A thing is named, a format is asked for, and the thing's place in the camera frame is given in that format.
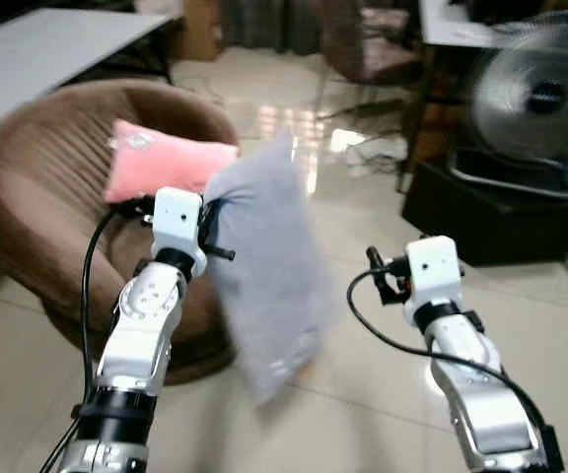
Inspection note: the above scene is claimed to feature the white table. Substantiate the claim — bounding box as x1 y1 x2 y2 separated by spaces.
419 0 524 50

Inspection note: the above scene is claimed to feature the brown chair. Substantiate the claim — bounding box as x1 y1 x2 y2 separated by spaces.
316 0 425 129

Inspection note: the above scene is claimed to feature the round brown sofa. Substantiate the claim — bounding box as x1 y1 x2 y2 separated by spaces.
0 79 242 387

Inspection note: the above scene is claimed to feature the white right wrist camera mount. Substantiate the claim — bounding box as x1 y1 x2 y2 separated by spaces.
404 236 463 309

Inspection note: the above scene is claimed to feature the black box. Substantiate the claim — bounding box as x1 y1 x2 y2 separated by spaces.
401 156 568 268

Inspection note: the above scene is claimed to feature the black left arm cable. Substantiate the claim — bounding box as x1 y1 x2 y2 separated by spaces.
39 196 157 473

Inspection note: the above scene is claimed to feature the grey table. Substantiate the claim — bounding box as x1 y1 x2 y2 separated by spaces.
0 8 173 140

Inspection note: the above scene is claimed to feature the grey pillow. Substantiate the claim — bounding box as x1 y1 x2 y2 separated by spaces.
204 132 333 406

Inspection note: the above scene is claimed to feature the brown cardboard box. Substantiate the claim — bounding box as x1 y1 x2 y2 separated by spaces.
179 0 223 62

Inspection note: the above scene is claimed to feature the pink pillow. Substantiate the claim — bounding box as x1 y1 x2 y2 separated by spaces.
103 119 242 204

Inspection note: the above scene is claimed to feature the grey floor fan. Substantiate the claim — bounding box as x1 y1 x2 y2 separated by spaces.
450 20 568 201

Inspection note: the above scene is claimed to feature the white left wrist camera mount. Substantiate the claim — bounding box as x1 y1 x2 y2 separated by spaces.
151 186 207 274

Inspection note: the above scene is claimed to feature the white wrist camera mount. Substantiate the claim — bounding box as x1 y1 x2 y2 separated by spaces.
151 186 207 274
404 236 463 309

